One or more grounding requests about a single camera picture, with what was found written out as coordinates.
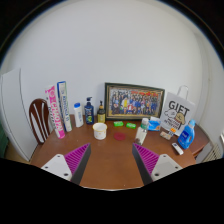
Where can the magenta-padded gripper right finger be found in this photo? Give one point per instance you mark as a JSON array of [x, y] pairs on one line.
[[146, 158]]

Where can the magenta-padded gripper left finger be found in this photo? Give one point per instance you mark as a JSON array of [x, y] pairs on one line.
[[77, 158]]

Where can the clear green-labelled drink bottle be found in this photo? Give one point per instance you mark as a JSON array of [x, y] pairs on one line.
[[141, 133]]

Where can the small floral patterned box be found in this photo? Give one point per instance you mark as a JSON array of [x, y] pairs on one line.
[[165, 135]]

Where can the small white remote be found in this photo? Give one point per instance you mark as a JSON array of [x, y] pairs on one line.
[[177, 148]]

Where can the flat round red coaster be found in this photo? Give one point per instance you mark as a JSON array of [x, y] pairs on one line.
[[119, 136]]

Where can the blue tissue pack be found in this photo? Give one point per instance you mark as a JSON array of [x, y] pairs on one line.
[[154, 124]]

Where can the white yellow-rimmed cup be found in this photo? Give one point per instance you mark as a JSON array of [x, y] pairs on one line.
[[99, 131]]

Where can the green small packet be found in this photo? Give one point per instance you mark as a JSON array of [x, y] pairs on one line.
[[131, 125], [118, 123]]

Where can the white lotion bottle blue cap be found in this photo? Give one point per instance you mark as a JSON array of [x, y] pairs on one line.
[[78, 116]]

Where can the blue detergent bottle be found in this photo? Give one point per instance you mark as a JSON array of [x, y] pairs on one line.
[[186, 136]]

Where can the dark blue pump bottle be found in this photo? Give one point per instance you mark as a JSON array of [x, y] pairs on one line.
[[89, 114]]

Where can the brown pump bottle yellow label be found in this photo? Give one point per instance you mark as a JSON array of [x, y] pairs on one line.
[[101, 115]]

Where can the pink shuttlecock tube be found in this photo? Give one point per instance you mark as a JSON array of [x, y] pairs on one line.
[[55, 113]]

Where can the white printed gift bag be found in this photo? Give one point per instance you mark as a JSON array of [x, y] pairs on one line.
[[176, 111]]

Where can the brown wooden chair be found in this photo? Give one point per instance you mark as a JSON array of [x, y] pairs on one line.
[[37, 116]]

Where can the framed group picture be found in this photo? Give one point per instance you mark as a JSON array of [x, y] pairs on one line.
[[134, 101]]

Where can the white radiator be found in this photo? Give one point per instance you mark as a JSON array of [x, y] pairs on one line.
[[213, 153]]

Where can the white flat panel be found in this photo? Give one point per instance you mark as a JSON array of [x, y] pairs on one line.
[[15, 110]]

